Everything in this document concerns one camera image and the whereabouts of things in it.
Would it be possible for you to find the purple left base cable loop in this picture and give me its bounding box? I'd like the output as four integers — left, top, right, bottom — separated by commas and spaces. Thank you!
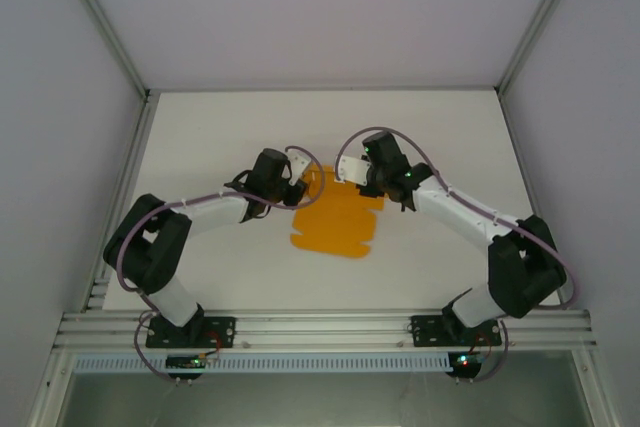
133, 315, 177, 383

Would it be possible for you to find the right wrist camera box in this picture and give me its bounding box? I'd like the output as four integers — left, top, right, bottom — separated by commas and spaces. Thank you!
333, 153, 374, 186

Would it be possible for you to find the red wire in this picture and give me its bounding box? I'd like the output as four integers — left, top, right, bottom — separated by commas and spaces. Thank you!
469, 331, 494, 361
205, 330, 225, 359

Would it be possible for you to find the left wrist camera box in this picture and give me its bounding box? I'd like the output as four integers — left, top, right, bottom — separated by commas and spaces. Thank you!
287, 150, 312, 184

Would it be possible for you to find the aluminium frame post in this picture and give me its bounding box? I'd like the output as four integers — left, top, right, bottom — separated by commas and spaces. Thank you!
48, 0, 152, 99
493, 0, 590, 96

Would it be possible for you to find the light blue slotted cable duct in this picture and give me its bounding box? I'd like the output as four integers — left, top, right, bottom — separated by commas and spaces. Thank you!
71, 351, 452, 374

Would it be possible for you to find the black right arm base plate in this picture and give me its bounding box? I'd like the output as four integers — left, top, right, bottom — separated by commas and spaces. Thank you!
410, 314, 503, 349

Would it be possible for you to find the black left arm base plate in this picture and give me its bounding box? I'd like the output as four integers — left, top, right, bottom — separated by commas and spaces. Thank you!
145, 315, 237, 349

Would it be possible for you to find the aluminium table side rail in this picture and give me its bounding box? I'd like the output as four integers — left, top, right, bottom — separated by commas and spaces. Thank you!
82, 90, 162, 314
493, 88, 572, 309

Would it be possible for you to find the green circuit board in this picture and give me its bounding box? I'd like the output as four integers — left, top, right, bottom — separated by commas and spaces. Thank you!
165, 353, 208, 371
451, 352, 485, 369

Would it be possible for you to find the aluminium mounting rail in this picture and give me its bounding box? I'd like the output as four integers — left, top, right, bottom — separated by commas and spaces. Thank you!
51, 307, 599, 349

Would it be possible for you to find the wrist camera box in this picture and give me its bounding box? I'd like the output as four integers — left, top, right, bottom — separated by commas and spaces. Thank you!
333, 153, 374, 186
287, 150, 312, 184

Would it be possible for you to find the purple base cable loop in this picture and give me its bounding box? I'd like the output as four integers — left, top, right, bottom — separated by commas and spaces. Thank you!
469, 320, 512, 384
133, 315, 177, 383

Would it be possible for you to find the yellow corrugated paper box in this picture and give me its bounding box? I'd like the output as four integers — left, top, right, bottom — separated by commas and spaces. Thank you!
290, 162, 387, 260

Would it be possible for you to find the right green circuit board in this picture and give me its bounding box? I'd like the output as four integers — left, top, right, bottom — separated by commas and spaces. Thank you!
451, 352, 485, 369

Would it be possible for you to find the left green circuit board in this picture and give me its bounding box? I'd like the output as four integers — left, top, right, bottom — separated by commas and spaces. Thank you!
165, 353, 208, 371

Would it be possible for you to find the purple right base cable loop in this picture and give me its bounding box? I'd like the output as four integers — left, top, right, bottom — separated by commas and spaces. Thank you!
469, 320, 512, 384

